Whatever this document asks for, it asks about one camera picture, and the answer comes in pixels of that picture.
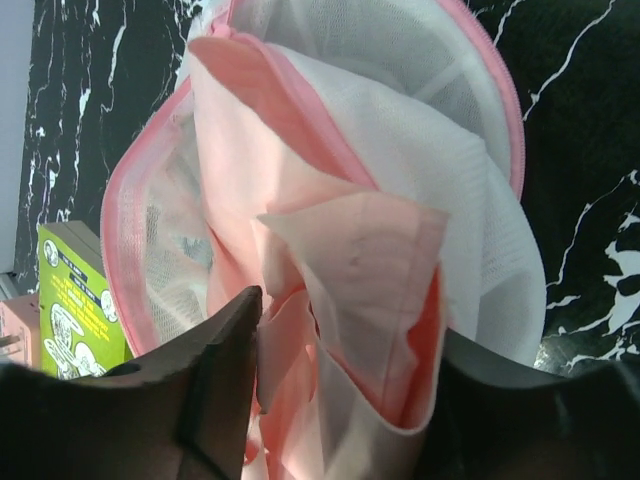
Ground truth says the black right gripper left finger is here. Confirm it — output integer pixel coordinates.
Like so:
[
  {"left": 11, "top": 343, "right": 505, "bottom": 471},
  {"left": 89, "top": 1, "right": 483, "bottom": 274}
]
[{"left": 1, "top": 286, "right": 262, "bottom": 479}]

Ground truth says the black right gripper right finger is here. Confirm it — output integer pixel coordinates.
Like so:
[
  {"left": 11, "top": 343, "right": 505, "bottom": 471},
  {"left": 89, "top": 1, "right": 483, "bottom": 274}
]
[{"left": 413, "top": 331, "right": 639, "bottom": 479}]

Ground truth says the pink bra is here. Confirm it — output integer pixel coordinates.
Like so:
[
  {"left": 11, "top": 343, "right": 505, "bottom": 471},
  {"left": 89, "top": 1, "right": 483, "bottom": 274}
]
[{"left": 188, "top": 28, "right": 447, "bottom": 479}]

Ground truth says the white mesh laundry bag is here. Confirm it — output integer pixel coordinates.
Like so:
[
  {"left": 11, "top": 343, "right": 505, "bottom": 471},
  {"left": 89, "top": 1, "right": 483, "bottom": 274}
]
[{"left": 101, "top": 1, "right": 546, "bottom": 366}]

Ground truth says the lime green book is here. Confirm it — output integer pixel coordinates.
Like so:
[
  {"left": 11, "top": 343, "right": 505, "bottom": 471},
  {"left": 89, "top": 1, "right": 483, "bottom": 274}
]
[{"left": 38, "top": 220, "right": 133, "bottom": 380}]

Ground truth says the pink small box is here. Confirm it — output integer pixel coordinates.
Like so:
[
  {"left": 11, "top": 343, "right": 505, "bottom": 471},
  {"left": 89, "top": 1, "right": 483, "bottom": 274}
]
[{"left": 1, "top": 293, "right": 41, "bottom": 370}]

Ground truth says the black marble pattern mat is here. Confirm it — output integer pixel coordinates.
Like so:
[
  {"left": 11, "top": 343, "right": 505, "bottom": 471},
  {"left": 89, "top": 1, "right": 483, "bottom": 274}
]
[{"left": 13, "top": 0, "right": 639, "bottom": 376}]

